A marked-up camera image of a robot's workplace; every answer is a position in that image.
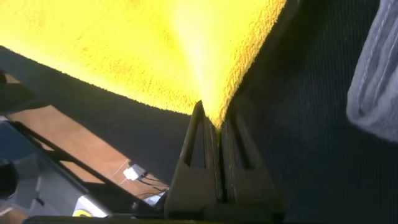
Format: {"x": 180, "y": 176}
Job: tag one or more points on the black table cloth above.
{"x": 311, "y": 140}

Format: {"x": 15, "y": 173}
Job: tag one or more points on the yellow towel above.
{"x": 124, "y": 46}

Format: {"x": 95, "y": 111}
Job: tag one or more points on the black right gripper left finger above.
{"x": 192, "y": 186}

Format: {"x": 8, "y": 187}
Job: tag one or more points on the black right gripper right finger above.
{"x": 248, "y": 186}

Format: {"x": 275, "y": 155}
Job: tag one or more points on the grey towel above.
{"x": 376, "y": 93}

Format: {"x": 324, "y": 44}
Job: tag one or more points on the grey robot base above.
{"x": 37, "y": 186}

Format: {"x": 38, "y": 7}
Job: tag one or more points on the white power adapter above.
{"x": 133, "y": 172}

